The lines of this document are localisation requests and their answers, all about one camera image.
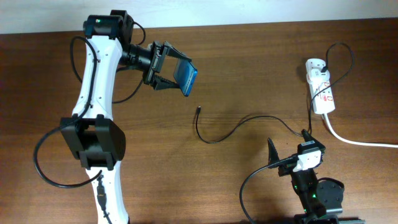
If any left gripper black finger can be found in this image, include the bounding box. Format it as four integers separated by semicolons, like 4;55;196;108
152;75;180;90
164;41;192;62

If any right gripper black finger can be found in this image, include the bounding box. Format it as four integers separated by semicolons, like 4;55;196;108
267;138;279;165
302;129;326;149

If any blue screen Galaxy smartphone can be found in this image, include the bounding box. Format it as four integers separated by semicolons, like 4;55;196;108
174;59;198;96

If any black USB charging cable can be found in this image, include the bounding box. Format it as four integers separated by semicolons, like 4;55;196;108
195;42;355;145

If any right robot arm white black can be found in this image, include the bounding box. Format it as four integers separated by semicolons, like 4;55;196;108
267;130;366;224

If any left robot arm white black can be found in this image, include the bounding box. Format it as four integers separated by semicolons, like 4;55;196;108
61;10;198;223

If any white charger adapter plug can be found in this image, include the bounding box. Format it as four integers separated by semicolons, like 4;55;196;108
307;68;330;85

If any white power strip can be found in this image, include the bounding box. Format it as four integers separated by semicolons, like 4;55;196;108
305;58;335;114

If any white power strip cord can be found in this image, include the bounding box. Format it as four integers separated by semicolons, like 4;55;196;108
322;113;398;149

